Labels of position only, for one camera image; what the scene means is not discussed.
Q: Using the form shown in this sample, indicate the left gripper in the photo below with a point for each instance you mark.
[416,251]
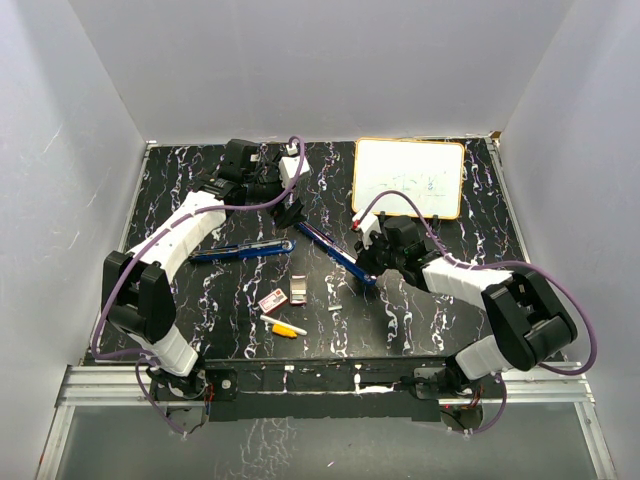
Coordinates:
[284,216]

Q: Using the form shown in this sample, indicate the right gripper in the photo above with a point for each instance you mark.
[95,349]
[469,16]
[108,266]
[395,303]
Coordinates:
[365,254]

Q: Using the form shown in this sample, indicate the staple tray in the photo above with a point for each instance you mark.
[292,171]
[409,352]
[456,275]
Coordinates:
[298,290]

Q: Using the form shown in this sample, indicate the red white staple box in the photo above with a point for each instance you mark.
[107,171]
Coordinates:
[273,301]

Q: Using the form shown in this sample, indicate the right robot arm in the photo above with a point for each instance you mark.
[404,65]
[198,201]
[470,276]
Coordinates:
[527,319]

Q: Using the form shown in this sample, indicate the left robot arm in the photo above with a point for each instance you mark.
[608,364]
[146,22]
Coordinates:
[137,298]

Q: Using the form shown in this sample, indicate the white marker pen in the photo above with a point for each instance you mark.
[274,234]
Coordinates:
[272,321]

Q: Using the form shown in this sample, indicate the yellow marker cap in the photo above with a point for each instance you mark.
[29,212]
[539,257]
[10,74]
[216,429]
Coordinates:
[283,331]

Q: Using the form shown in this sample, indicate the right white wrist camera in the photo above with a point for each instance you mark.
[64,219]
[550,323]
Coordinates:
[365,224]

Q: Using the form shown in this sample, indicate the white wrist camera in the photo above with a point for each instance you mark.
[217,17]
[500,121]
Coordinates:
[291,164]
[365,224]

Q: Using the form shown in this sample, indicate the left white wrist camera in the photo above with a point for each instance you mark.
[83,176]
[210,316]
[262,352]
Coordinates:
[291,164]

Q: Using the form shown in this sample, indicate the small whiteboard orange frame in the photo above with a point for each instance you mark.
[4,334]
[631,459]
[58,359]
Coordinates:
[430,173]

